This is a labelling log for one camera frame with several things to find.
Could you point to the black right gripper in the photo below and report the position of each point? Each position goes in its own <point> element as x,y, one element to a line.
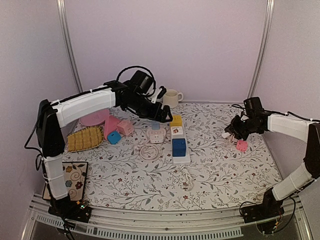
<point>236,128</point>

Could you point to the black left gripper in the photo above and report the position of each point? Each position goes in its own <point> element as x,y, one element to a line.
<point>155,110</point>

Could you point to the yellow cube socket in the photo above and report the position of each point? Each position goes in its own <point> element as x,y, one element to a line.
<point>176,121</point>

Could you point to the small pink plug adapter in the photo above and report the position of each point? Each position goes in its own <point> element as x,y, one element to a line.
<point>242,145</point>

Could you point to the dark blue cube socket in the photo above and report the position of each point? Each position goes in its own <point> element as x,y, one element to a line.
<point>179,147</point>

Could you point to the white cartoon cube socket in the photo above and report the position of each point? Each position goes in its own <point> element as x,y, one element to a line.
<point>177,132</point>

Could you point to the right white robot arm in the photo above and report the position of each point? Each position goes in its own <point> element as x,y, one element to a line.
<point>293,141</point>

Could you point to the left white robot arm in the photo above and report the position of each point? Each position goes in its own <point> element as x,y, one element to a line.
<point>54,116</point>

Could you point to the light blue plug adapter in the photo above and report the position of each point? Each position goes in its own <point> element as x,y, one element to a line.
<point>155,125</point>

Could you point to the pink cube socket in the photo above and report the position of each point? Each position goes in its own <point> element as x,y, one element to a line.
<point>125,127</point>

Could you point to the beige ceramic mug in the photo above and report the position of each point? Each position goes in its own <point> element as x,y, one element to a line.
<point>172,98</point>

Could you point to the pink round power strip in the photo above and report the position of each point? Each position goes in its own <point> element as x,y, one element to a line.
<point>161,131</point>

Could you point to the white square adapter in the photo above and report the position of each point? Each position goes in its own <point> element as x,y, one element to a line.
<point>156,139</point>

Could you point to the blue square adapter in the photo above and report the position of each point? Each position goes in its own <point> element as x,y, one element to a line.
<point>114,137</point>

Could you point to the pink round plate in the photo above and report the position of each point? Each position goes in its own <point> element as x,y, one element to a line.
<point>95,118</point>

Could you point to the woven bamboo tray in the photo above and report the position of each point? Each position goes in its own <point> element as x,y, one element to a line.
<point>85,139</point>

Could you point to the floral patterned tray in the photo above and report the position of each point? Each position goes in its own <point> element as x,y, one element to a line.
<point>65,179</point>

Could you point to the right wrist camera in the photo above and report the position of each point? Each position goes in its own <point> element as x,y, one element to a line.
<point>252,104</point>

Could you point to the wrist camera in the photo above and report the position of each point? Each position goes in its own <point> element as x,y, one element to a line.
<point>252,104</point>
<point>141,82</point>

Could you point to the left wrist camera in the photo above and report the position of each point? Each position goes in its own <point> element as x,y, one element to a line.
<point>141,82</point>

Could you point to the front aluminium rail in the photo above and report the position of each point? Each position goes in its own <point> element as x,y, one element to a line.
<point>212,224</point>

